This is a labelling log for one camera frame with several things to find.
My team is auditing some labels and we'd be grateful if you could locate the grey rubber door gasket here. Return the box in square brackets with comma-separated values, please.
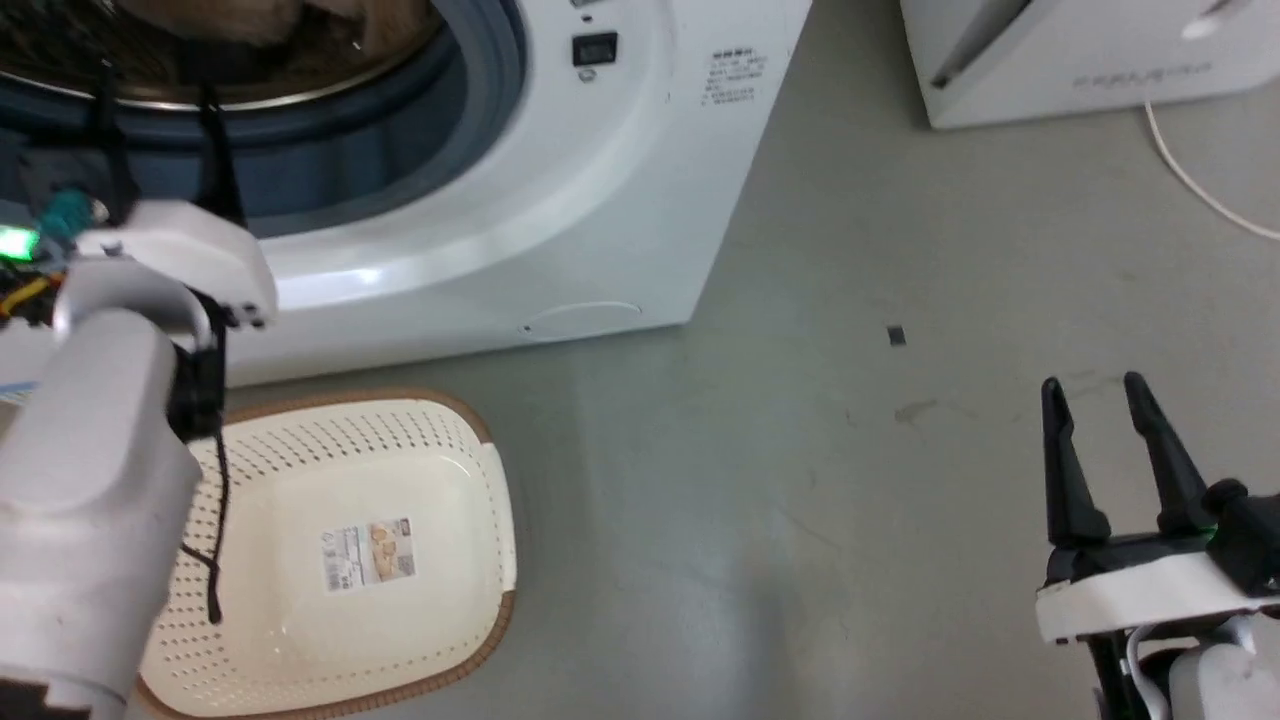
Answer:
[0, 0, 528, 239]

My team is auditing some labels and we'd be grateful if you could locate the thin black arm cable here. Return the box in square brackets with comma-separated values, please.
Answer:
[180, 430, 233, 625]

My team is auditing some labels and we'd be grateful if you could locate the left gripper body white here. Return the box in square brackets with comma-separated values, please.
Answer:
[0, 190, 278, 333]

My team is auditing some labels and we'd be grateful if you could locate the white power cable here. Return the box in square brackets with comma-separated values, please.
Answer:
[1144, 100, 1280, 242]

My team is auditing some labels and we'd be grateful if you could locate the laundry inside drum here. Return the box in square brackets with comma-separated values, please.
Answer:
[118, 0, 443, 49]

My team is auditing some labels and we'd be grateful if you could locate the printed paper label sticker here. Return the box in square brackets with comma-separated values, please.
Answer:
[320, 517, 416, 592]

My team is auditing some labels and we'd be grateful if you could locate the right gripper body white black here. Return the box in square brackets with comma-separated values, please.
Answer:
[1035, 480, 1280, 647]

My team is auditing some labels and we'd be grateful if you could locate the white front-load washing machine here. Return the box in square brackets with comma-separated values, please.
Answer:
[0, 0, 813, 389]

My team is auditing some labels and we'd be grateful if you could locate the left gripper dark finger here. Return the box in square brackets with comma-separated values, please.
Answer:
[92, 60, 141, 226]
[198, 88, 248, 229]

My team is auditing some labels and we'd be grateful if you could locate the cream perforated laundry basket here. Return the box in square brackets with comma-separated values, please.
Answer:
[135, 389, 518, 720]

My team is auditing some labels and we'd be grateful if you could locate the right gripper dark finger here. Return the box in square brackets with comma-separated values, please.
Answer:
[1040, 377, 1113, 549]
[1123, 371, 1218, 536]

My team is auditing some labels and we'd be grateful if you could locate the white box appliance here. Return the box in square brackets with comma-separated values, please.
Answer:
[898, 0, 1280, 131]

